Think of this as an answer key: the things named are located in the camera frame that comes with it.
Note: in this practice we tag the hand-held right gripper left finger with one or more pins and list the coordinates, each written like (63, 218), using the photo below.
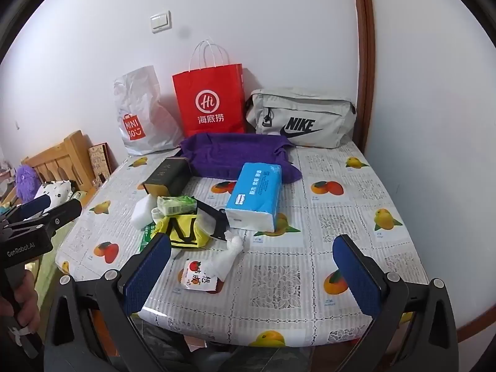
(149, 269)

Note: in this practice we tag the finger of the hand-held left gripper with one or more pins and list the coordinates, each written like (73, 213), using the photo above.
(62, 214)
(35, 205)

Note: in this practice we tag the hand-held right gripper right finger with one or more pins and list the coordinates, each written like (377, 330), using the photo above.
(356, 275)

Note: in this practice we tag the yellow small bag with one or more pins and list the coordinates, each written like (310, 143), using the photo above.
(182, 232)

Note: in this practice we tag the white sponge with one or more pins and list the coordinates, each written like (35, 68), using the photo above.
(144, 213)

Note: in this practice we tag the green tissue packet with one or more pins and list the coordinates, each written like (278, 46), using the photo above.
(176, 205)

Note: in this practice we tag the person's left hand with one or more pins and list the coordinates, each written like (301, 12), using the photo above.
(28, 302)

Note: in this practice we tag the white spotted pillow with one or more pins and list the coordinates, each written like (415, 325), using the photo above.
(54, 192)

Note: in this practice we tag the purple plush toy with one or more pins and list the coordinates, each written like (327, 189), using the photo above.
(27, 180)

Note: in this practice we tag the orange white snack packet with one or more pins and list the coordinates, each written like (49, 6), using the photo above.
(199, 277)

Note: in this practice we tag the wooden headboard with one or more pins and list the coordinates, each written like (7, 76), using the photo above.
(66, 159)

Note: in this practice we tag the patterned brown box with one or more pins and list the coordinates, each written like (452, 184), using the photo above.
(100, 162)

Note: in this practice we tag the white crumpled tissue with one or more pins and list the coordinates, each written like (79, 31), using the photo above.
(226, 259)

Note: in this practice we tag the black box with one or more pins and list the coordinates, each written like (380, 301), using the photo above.
(164, 176)

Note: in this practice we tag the blue tissue pack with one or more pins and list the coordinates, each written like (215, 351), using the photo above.
(254, 193)

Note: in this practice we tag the white plastic shopping bag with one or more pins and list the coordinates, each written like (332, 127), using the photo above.
(135, 104)

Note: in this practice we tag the purple towel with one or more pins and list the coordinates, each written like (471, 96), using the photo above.
(224, 151)

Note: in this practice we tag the grey waist bag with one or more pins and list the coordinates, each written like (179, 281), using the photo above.
(306, 116)

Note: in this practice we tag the red paper bag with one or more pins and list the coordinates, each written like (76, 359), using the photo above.
(211, 100)

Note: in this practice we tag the brown wooden door frame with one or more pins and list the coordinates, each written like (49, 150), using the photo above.
(366, 66)

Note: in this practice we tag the white light switch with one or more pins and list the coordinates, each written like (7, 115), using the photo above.
(160, 22)

